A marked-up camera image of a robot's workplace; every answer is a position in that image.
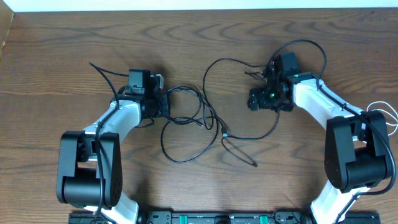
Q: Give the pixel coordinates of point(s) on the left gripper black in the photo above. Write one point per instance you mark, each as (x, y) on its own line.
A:
(165, 102)

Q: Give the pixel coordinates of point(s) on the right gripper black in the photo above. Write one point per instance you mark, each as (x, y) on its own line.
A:
(262, 101)

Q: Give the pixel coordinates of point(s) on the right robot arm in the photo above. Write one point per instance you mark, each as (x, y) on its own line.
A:
(357, 152)

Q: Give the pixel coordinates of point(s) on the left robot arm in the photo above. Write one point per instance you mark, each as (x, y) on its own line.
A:
(89, 165)

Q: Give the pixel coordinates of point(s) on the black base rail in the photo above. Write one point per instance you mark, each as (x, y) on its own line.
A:
(280, 216)

